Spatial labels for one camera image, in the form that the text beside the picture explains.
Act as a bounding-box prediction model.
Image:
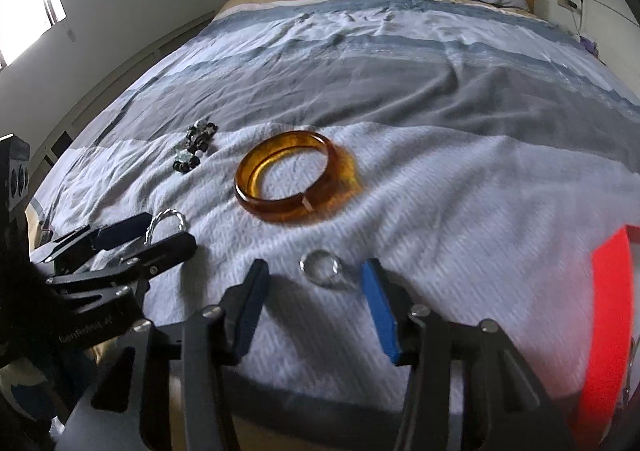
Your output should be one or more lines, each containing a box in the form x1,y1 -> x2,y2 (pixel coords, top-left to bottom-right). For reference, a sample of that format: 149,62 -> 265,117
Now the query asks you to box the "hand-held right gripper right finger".
361,258 -> 576,451

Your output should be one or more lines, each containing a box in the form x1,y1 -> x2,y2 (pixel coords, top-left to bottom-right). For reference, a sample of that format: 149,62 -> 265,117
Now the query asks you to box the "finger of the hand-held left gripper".
47,212 -> 153,264
47,231 -> 198,302

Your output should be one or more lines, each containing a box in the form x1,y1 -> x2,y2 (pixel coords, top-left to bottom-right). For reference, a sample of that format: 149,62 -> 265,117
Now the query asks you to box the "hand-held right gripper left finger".
55,258 -> 271,451

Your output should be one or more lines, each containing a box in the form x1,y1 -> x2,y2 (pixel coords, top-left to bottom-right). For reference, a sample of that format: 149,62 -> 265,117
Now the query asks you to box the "twisted silver bracelet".
145,208 -> 187,244

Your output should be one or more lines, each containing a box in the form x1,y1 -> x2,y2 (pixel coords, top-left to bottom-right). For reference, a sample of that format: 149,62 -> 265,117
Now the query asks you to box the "small silver ring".
300,251 -> 346,289

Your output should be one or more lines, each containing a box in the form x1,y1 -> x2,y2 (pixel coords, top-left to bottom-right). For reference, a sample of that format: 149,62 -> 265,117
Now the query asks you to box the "red box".
575,226 -> 636,451

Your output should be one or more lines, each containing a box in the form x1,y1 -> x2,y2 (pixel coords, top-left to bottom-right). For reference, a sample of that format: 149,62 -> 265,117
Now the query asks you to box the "amber bangle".
234,130 -> 348,225

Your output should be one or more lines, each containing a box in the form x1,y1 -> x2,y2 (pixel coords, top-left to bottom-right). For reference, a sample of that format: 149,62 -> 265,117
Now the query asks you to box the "black beaded bracelet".
171,118 -> 219,175

